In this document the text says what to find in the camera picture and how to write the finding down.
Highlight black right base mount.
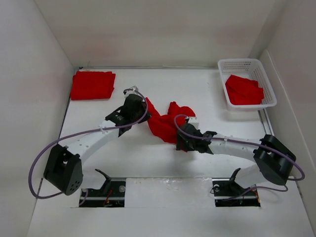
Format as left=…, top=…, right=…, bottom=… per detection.
left=210, top=168, right=261, bottom=207

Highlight red t-shirts in basket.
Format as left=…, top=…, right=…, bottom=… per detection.
left=225, top=75, right=264, bottom=105

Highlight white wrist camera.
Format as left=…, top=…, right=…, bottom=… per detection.
left=123, top=86, right=138, bottom=97
left=185, top=117, right=199, bottom=129

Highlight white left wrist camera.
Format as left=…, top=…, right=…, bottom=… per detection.
left=123, top=86, right=138, bottom=97

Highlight folded red t-shirt stack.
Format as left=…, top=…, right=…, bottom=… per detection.
left=70, top=71, right=116, bottom=100

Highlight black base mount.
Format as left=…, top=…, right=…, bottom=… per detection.
left=79, top=169, right=126, bottom=208
left=210, top=168, right=261, bottom=207

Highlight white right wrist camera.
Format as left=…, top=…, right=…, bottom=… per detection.
left=185, top=117, right=199, bottom=129

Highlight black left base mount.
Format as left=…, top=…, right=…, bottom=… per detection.
left=79, top=169, right=126, bottom=208

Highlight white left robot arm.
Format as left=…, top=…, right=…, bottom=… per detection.
left=43, top=92, right=151, bottom=196

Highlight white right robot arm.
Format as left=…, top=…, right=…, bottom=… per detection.
left=176, top=122, right=296, bottom=195

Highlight white plastic basket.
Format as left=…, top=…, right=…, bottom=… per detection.
left=218, top=58, right=277, bottom=111

